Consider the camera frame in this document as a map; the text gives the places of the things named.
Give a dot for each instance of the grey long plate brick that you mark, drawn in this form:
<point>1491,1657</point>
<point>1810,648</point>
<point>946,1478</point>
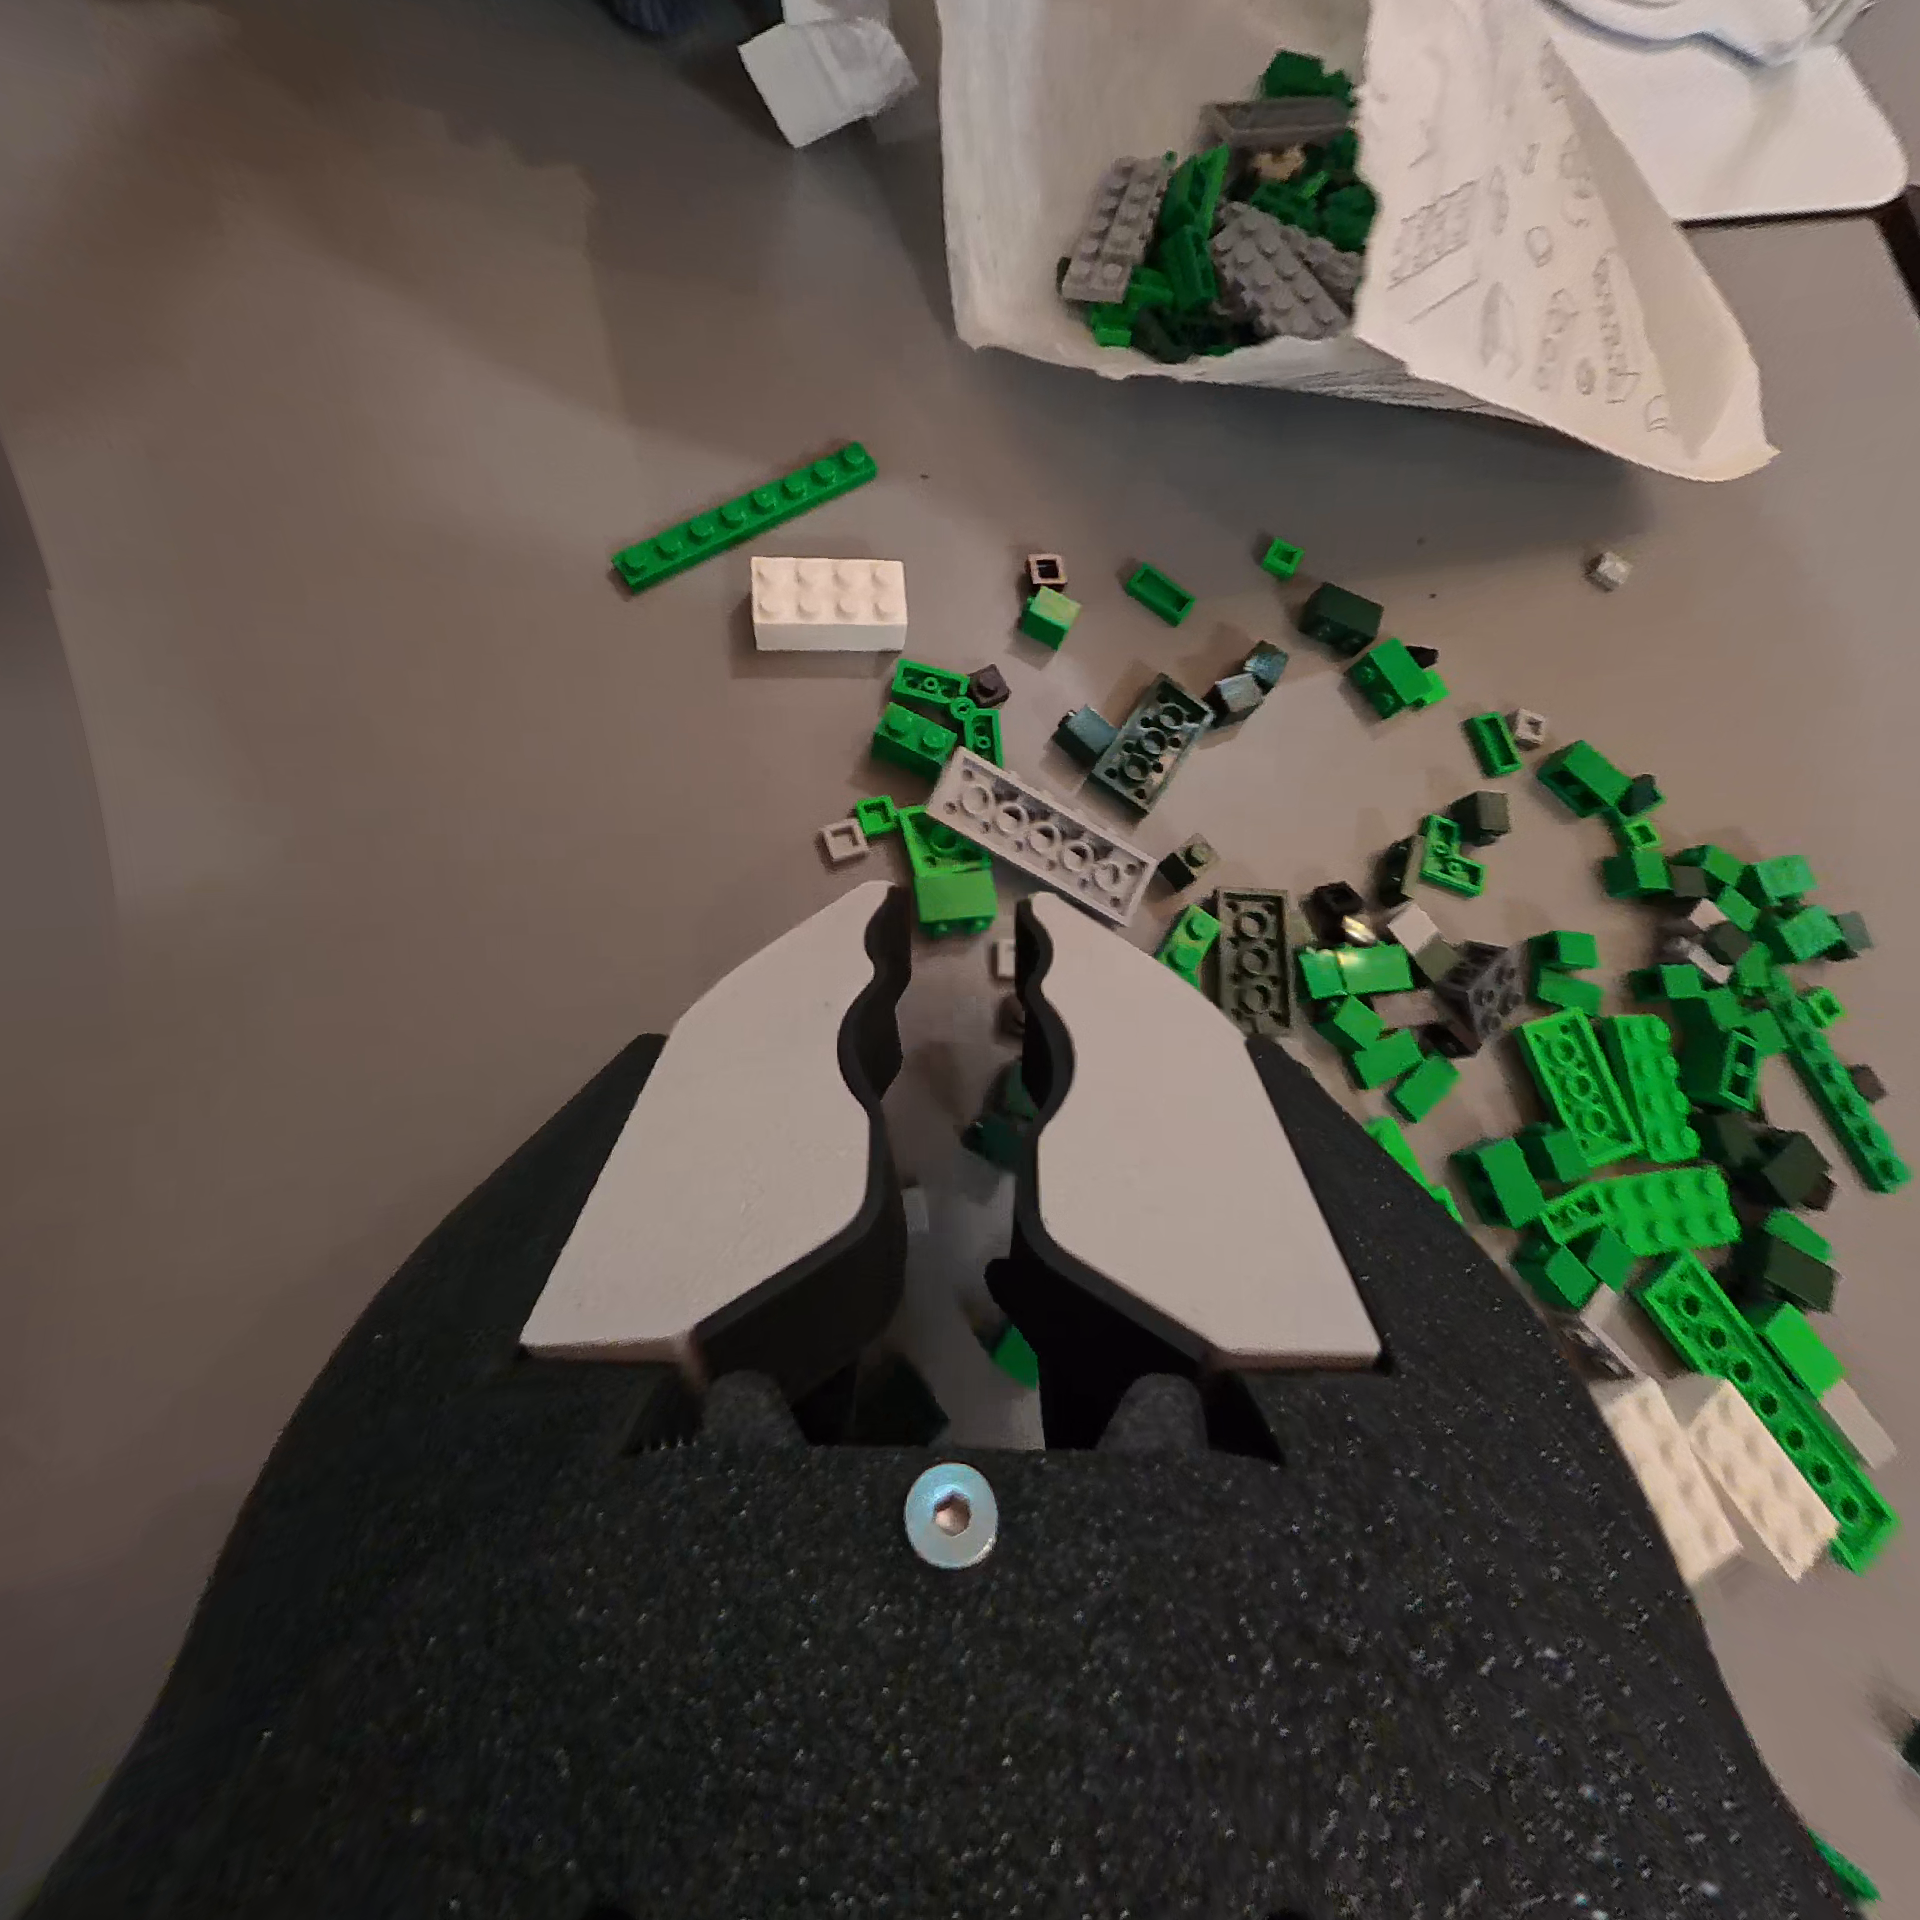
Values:
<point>1037,832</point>

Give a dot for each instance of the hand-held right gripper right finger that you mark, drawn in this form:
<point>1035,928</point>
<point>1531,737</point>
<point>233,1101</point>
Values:
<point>1185,1185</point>

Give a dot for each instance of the torn white paper scrap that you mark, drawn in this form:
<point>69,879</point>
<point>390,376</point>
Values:
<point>826,68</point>

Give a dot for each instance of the long green plate brick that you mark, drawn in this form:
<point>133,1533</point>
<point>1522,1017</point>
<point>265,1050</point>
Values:
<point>744,517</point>

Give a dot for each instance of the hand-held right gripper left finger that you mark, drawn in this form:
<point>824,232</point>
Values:
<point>721,1185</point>

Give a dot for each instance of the white toy brick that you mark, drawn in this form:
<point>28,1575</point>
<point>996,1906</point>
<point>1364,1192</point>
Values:
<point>1763,1478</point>
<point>827,604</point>
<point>1658,1478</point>

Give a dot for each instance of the pile of green toy bricks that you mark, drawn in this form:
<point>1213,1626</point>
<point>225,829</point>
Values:
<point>1574,1050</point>

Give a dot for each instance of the white printed paper bag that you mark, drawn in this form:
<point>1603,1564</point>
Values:
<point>1499,224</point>

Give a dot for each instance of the grey desk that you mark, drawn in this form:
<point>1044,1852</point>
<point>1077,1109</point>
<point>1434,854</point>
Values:
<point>300,901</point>

